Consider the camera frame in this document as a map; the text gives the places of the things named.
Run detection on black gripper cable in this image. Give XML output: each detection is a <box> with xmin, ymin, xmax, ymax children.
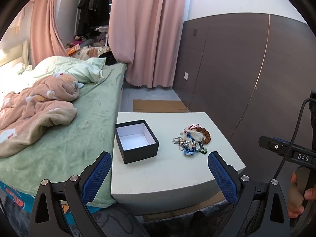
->
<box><xmin>271</xmin><ymin>98</ymin><xmax>316</xmax><ymax>181</ymax></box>

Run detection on pile of mixed jewelry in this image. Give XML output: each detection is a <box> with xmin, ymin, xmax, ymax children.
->
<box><xmin>172</xmin><ymin>124</ymin><xmax>212</xmax><ymax>156</ymax></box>

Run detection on dark hanging clothes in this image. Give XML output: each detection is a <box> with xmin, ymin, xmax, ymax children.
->
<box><xmin>76</xmin><ymin>0</ymin><xmax>110</xmax><ymax>39</ymax></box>

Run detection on black garment on bed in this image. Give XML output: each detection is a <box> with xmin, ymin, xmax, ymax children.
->
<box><xmin>99</xmin><ymin>50</ymin><xmax>117</xmax><ymax>66</ymax></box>

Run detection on black square jewelry box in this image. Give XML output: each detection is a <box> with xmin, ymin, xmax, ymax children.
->
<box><xmin>115</xmin><ymin>119</ymin><xmax>159</xmax><ymax>164</ymax></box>

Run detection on pink curtain left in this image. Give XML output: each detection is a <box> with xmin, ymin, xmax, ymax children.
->
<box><xmin>30</xmin><ymin>0</ymin><xmax>68</xmax><ymax>66</ymax></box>

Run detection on white cube side table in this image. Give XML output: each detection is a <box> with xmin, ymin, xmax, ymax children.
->
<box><xmin>111</xmin><ymin>112</ymin><xmax>245</xmax><ymax>215</ymax></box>

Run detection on light green duvet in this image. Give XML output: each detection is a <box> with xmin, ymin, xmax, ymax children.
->
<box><xmin>20</xmin><ymin>56</ymin><xmax>106</xmax><ymax>84</ymax></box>

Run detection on pink curtain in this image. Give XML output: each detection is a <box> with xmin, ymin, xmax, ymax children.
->
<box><xmin>109</xmin><ymin>0</ymin><xmax>185</xmax><ymax>88</ymax></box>
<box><xmin>30</xmin><ymin>0</ymin><xmax>68</xmax><ymax>66</ymax></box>

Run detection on green bed sheet mattress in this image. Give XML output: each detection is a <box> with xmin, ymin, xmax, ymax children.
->
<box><xmin>1</xmin><ymin>63</ymin><xmax>126</xmax><ymax>195</ymax></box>

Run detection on person's right hand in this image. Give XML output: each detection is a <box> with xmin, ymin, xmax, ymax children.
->
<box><xmin>287</xmin><ymin>172</ymin><xmax>316</xmax><ymax>218</ymax></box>

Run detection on orange box on shelf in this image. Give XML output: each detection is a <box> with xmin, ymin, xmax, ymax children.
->
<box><xmin>67</xmin><ymin>44</ymin><xmax>80</xmax><ymax>56</ymax></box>

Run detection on pink curtain right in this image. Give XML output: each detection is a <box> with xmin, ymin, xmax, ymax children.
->
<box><xmin>109</xmin><ymin>0</ymin><xmax>185</xmax><ymax>88</ymax></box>

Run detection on white wall socket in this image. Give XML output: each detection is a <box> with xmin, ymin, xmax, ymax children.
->
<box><xmin>184</xmin><ymin>72</ymin><xmax>189</xmax><ymax>80</ymax></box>

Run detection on pink fleece blanket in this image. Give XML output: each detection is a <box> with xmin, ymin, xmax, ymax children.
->
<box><xmin>1</xmin><ymin>73</ymin><xmax>81</xmax><ymax>158</ymax></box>

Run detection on flat brown cardboard sheet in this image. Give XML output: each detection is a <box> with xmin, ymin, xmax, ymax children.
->
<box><xmin>133</xmin><ymin>100</ymin><xmax>189</xmax><ymax>113</ymax></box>

